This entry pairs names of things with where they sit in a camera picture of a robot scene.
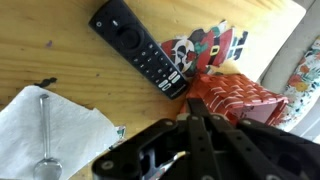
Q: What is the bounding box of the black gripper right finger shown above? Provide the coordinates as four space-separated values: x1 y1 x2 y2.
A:
198 98 320 180

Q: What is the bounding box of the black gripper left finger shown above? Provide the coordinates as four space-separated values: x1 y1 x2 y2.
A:
91 98 205 180

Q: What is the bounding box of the black remote control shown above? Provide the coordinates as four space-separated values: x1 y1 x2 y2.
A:
88 0 190 101

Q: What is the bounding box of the red woven basket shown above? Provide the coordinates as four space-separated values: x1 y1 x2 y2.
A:
179 73 290 128

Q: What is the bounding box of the white floral cushion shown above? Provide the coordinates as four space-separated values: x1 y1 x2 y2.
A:
275 35 320 132

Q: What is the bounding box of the white paper napkin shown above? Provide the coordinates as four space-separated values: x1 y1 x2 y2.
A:
0 84 122 180

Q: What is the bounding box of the santa claus paper cutout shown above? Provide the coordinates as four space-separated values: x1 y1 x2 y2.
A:
160 19 250 80

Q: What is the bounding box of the grey fabric sofa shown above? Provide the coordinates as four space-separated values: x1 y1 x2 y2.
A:
259 0 320 144

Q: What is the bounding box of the silver metal spoon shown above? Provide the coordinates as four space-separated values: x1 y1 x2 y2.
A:
32 93 64 180

